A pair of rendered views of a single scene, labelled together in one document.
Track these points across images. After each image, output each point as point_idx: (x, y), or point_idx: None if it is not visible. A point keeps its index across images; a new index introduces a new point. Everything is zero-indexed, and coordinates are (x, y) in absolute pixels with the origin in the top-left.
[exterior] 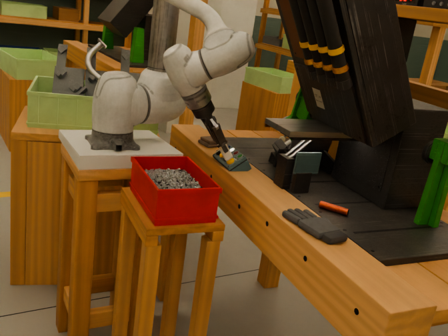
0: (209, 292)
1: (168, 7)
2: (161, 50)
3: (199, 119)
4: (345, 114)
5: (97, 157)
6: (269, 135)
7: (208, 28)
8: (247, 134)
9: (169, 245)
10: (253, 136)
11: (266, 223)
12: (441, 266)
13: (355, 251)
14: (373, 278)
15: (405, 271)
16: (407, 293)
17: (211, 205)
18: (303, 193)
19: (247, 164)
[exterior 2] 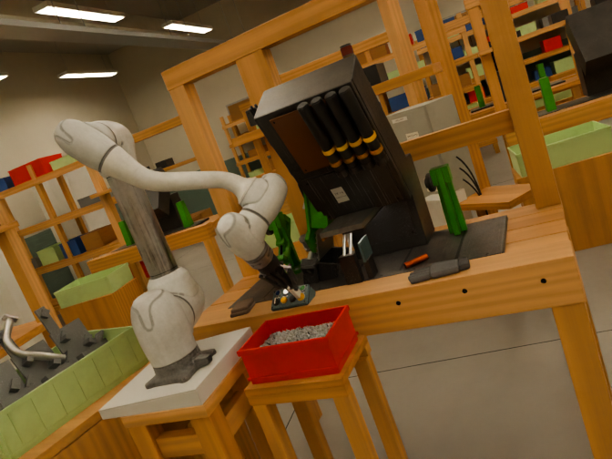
0: (387, 404)
1: (146, 207)
2: (162, 250)
3: (271, 271)
4: (377, 188)
5: (206, 379)
6: (244, 284)
7: (236, 188)
8: (231, 295)
9: (243, 448)
10: (239, 292)
11: (397, 303)
12: (515, 236)
13: (484, 260)
14: (525, 257)
15: (515, 249)
16: (551, 247)
17: (350, 324)
18: (377, 273)
19: (311, 290)
